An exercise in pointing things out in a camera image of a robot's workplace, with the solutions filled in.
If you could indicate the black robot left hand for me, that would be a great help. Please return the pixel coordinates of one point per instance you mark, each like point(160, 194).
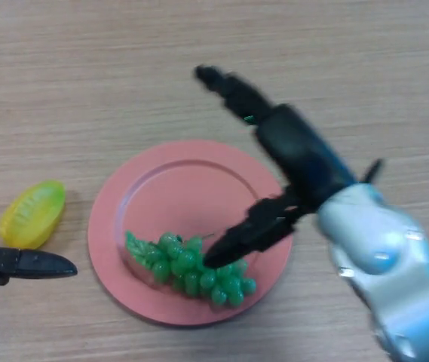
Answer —
point(22, 264)

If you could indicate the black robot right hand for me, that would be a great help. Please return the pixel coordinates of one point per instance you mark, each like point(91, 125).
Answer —
point(297, 151)

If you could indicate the green grapes bunch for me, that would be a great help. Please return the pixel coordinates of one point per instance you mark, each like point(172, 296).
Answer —
point(191, 267)

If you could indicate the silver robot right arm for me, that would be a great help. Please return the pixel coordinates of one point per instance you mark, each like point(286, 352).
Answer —
point(395, 264)

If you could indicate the pink round plate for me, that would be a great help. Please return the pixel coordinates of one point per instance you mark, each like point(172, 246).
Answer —
point(184, 196)

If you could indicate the yellow green starfruit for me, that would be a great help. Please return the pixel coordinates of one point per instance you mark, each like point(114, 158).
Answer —
point(33, 215)

